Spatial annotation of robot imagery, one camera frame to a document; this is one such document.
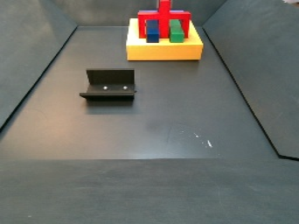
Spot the red cross-shaped block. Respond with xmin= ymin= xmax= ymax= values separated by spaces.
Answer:
xmin=138 ymin=0 xmax=193 ymax=39

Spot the yellow base board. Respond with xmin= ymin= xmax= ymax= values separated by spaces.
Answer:
xmin=126 ymin=18 xmax=203 ymax=61

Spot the black U-shaped holder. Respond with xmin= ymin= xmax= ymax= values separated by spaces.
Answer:
xmin=79 ymin=68 xmax=137 ymax=101

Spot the green bar block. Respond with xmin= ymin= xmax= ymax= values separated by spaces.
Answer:
xmin=170 ymin=19 xmax=185 ymax=43

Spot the blue bar block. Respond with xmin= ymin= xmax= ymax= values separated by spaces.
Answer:
xmin=146 ymin=20 xmax=161 ymax=43

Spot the purple cross-shaped block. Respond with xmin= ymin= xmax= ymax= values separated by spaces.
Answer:
xmin=139 ymin=10 xmax=185 ymax=12

